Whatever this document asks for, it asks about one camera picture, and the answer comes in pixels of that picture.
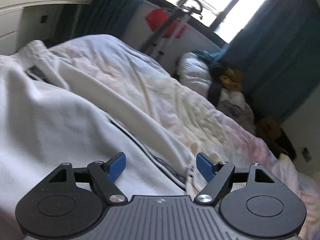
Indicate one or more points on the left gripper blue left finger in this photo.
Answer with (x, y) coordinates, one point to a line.
(104, 176)

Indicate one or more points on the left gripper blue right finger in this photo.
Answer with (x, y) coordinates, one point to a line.
(218, 177)

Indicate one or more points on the white clothes pile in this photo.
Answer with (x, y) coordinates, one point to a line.
(194, 74)

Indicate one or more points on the black nightstand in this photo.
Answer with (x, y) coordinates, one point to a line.
(281, 144)

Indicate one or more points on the yellow garment on pile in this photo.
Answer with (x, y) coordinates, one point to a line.
(232, 79)

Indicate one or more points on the right teal curtain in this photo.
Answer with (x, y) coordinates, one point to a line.
(278, 55)

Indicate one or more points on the teal curtain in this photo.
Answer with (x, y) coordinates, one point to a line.
(278, 55)
(99, 17)

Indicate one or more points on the folded exercise machine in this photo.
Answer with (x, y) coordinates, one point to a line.
(167, 25)

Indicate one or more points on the red cloth on machine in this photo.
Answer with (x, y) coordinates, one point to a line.
(156, 18)

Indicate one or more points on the left teal curtain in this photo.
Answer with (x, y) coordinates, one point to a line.
(99, 17)

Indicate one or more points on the white vanity desk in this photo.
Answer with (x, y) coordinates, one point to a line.
(23, 21)

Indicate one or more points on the black wall socket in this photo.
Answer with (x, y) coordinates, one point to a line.
(306, 154)

